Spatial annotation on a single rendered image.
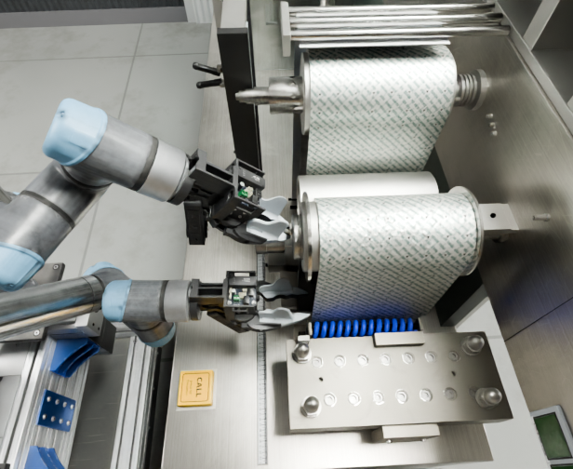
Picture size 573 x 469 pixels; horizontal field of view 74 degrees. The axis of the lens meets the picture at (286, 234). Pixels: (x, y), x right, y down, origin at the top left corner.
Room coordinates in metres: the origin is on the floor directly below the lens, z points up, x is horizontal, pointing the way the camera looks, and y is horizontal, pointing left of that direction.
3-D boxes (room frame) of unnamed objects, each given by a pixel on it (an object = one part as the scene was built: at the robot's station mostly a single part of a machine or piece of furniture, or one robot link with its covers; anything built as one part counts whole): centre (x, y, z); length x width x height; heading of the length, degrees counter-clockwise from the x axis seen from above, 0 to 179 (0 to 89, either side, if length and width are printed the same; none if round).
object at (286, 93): (0.59, 0.00, 1.33); 0.06 x 0.06 x 0.06; 3
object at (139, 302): (0.28, 0.27, 1.13); 0.11 x 0.08 x 0.09; 91
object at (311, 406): (0.11, -0.04, 1.05); 0.04 x 0.04 x 0.04
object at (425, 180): (0.46, -0.15, 1.17); 0.26 x 0.12 x 0.12; 93
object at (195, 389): (0.17, 0.19, 0.91); 0.07 x 0.07 x 0.02; 3
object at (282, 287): (0.31, 0.01, 1.12); 0.09 x 0.03 x 0.06; 100
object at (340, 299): (0.28, -0.17, 1.12); 0.23 x 0.01 x 0.18; 93
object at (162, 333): (0.28, 0.29, 1.03); 0.11 x 0.08 x 0.11; 53
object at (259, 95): (0.58, 0.06, 1.33); 0.06 x 0.03 x 0.03; 93
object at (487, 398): (0.13, -0.36, 1.05); 0.04 x 0.04 x 0.04
